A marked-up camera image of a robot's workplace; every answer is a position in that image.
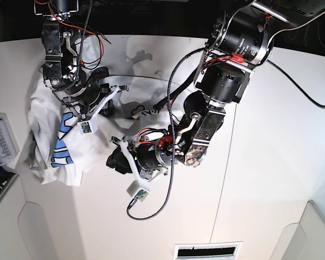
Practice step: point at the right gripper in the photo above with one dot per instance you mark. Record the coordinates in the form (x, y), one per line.
(83, 100)

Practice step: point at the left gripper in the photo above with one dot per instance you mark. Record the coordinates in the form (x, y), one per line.
(144, 160)

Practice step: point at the white printed t-shirt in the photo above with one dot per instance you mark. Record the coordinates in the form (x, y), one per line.
(62, 152)

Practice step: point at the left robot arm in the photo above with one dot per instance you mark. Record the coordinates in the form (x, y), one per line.
(242, 39)

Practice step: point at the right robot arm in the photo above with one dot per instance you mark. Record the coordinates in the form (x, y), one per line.
(64, 43)

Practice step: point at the clear plastic parts box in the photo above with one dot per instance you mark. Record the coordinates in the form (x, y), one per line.
(9, 148)

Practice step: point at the white table vent slot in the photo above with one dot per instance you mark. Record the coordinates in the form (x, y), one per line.
(210, 251)

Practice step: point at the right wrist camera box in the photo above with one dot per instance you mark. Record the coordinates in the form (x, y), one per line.
(87, 126)

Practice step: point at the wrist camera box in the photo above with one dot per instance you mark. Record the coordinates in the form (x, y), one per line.
(87, 126)
(139, 189)

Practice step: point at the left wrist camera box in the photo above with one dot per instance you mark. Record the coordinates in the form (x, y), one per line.
(139, 189)

